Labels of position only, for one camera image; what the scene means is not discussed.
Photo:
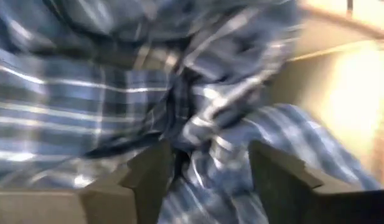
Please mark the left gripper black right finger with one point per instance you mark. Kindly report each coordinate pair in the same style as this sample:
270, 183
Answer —
291, 199

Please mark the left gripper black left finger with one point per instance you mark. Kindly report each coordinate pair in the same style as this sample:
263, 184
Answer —
86, 208

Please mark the blue plaid shirt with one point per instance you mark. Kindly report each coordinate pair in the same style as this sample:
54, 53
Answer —
86, 93

